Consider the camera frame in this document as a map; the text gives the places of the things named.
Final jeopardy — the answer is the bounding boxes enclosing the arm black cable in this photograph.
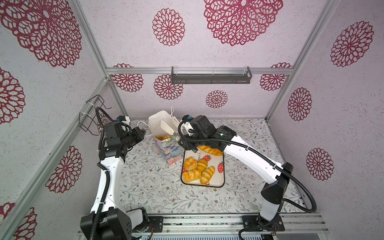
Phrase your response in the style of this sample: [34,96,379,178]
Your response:
[88,106,133,240]
[177,119,318,240]

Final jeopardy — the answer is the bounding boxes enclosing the white strawberry tray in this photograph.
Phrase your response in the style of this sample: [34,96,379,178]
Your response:
[181,150,225,188]

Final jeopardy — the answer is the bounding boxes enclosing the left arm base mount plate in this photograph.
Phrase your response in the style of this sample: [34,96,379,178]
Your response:
[133,216,164,234]

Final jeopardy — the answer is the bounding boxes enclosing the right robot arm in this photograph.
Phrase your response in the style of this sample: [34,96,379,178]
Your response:
[160,116,293,223]

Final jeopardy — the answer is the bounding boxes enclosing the black wall shelf rail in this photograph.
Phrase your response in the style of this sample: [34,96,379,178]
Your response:
[171,67,253,85]

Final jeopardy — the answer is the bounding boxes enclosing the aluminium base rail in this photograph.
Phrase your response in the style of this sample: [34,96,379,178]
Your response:
[77,213,331,240]

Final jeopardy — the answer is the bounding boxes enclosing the flaky fake pastry bottom left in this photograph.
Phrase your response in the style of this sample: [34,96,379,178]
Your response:
[182,169,202,183]

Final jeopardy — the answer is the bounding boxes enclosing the round knotted fake bread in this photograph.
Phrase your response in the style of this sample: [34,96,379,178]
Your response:
[183,157,198,172]

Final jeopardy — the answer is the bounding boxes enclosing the small fake croissant centre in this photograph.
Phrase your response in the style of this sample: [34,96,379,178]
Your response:
[197,159,208,172]

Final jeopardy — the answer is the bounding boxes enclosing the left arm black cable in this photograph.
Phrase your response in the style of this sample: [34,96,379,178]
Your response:
[88,106,133,240]

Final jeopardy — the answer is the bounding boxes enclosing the black wire wall rack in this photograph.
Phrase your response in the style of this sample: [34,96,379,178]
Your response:
[78,95,111,136]

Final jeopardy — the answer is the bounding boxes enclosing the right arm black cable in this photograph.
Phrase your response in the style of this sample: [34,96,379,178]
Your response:
[177,119,318,240]

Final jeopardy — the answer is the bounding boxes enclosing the floral paper gift bag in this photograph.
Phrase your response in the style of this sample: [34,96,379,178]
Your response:
[137,107,184,167]

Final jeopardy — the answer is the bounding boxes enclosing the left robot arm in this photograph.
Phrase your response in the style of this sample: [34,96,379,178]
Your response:
[80,119,150,240]

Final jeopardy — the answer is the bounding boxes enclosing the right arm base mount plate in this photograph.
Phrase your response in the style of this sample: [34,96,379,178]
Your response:
[242,214,285,232]

